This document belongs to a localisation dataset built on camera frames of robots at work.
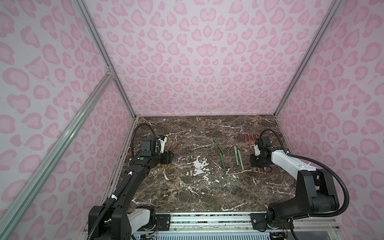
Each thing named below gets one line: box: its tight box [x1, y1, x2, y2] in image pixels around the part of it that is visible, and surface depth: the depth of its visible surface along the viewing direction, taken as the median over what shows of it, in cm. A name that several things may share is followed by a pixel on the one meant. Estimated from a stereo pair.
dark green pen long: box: [213, 138, 225, 155], surface depth 103 cm
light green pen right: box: [237, 149, 244, 171], surface depth 97 cm
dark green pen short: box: [219, 152, 226, 173], surface depth 97 cm
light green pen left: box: [234, 146, 239, 166], surface depth 100 cm
